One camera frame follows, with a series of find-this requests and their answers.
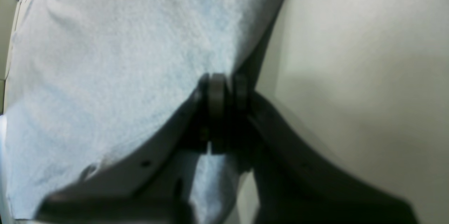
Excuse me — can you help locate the grey T-shirt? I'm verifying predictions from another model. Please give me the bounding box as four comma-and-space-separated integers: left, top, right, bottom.
1, 0, 282, 224

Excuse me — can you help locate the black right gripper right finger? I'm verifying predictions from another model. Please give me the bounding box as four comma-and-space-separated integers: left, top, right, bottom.
234, 74, 418, 224

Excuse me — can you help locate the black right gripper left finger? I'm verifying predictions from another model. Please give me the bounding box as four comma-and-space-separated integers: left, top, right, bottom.
35, 74, 227, 224

